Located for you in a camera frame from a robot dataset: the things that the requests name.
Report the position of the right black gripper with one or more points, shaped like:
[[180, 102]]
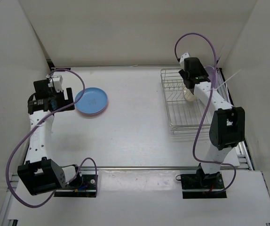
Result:
[[203, 73]]

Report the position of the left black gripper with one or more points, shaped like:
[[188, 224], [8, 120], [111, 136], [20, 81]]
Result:
[[65, 102]]

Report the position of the white plastic plate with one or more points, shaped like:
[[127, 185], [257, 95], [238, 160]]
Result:
[[188, 95]]

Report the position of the blue plastic plate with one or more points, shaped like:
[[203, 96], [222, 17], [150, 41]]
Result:
[[93, 101]]

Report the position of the pink plastic plate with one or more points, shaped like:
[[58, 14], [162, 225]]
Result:
[[84, 115]]

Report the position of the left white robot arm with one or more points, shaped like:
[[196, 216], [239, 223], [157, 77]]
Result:
[[40, 174]]

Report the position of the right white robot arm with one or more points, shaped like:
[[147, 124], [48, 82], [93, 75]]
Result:
[[227, 128]]

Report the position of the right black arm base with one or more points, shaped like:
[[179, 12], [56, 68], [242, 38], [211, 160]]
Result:
[[192, 188]]

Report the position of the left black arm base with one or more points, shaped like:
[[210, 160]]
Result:
[[84, 186]]

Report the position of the purple plastic plate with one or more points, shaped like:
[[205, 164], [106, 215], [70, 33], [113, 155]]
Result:
[[212, 75]]

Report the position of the white zip tie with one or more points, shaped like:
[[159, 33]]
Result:
[[225, 82]]

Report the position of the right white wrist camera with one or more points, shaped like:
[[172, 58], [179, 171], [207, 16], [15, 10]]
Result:
[[182, 59]]

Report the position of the metal wire dish rack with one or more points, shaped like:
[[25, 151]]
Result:
[[183, 115]]

